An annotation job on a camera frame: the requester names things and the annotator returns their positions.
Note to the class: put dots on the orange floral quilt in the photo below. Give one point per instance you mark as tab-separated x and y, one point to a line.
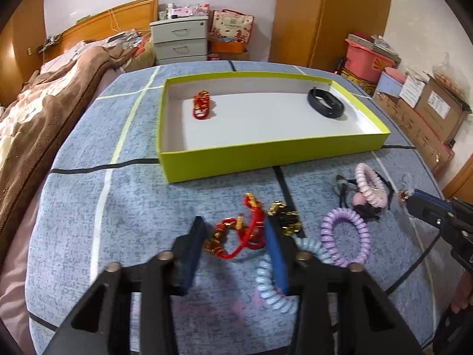
146	53

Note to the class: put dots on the striped box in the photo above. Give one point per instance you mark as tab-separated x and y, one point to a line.
380	48

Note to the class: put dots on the open cardboard box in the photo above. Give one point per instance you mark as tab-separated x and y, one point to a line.
439	111

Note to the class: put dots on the clear plastic bag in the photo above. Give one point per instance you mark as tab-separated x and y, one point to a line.
445	70

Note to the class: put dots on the black smart band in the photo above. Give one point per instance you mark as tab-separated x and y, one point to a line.
314	103

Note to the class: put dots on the orange box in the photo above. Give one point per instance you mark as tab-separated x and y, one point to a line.
227	47

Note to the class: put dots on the pink plastic bucket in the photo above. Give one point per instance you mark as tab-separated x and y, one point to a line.
364	63

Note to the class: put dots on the row of flat brown cartons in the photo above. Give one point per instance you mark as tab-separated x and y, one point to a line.
414	125

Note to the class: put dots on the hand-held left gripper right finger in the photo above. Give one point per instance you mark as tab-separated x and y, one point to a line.
277	255

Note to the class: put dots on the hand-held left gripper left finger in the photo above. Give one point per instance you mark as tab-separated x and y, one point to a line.
192	251

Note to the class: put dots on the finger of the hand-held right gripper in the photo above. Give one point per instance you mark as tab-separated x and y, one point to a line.
428	210

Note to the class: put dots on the yellow patterned box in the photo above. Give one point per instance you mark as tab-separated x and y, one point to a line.
356	81

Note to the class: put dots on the brown fleece blanket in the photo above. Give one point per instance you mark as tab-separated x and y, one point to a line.
55	111

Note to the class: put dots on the green cardboard box tray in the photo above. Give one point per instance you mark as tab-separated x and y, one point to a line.
258	118

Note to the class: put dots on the pink bed sheet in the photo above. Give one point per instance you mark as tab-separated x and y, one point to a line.
14	277

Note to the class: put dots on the white labelled box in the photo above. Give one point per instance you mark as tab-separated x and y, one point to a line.
412	90

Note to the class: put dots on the grey drawer cabinet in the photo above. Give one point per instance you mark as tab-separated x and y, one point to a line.
181	44

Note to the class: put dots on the wooden bed headboard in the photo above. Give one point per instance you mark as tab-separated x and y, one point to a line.
129	14

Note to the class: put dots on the light blue box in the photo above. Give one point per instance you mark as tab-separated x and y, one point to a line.
391	83

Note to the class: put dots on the brown wooden panel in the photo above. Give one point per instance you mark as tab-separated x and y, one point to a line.
26	44

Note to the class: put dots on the grey power strip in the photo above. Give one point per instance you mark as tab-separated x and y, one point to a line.
50	42

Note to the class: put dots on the cola bottle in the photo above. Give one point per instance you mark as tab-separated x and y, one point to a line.
213	58

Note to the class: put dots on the pink patterned boxes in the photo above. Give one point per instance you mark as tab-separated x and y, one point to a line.
192	10

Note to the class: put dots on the red black hand tool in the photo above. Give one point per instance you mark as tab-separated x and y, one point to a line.
337	66

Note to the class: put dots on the small cardboard box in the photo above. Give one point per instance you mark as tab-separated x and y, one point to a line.
236	56

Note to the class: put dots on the person's right hand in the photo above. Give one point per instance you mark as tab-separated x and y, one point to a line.
462	292

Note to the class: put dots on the wooden wardrobe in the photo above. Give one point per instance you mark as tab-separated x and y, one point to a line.
332	14

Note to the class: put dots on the red patterned gift bag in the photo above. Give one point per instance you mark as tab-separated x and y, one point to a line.
231	26

